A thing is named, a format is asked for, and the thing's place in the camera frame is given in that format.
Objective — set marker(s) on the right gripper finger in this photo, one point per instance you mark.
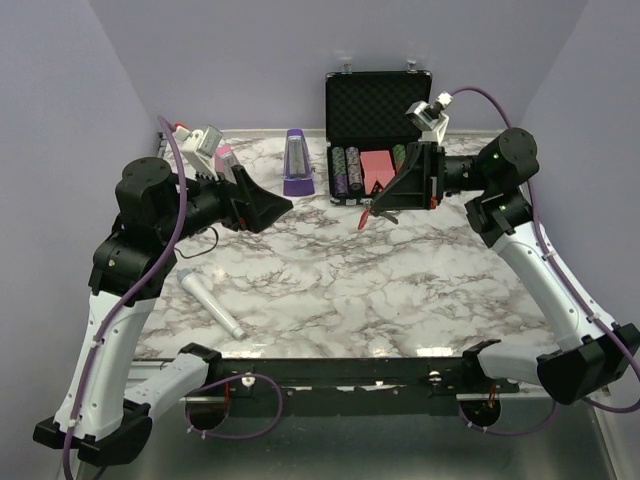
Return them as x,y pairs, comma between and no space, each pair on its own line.
389,201
409,180

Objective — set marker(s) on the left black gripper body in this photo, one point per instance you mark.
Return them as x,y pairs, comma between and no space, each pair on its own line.
231,211

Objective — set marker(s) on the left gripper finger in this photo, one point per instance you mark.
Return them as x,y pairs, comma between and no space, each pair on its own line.
264,213
249,189

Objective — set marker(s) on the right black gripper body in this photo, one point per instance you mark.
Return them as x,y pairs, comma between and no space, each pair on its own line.
435,158

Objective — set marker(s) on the silver key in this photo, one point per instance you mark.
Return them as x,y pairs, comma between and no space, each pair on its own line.
388,216

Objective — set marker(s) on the red key fob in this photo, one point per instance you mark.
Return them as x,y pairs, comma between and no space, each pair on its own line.
363,219

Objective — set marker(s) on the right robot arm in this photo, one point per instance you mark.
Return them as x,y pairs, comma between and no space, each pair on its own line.
591,349

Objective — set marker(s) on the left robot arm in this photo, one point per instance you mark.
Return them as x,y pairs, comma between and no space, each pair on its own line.
101,420

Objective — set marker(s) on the pink playing card deck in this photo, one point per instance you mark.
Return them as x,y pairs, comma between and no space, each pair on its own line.
378,170

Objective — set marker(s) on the purple metronome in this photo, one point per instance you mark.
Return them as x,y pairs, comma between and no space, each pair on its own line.
297,170

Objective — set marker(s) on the pink metronome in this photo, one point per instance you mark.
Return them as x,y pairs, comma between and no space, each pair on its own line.
224,160

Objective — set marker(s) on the black poker chip case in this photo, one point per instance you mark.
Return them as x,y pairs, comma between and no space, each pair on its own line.
366,110

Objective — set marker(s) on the white microphone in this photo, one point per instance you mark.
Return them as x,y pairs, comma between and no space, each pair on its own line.
191,283

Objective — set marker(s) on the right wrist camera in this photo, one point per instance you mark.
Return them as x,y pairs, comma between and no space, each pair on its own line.
430,118

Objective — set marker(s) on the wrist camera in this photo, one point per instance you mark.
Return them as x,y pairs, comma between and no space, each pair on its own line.
430,118
198,147

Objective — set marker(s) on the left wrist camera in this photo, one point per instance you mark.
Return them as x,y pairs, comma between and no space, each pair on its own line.
198,147

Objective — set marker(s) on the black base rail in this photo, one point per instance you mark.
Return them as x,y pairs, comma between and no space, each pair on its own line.
330,387

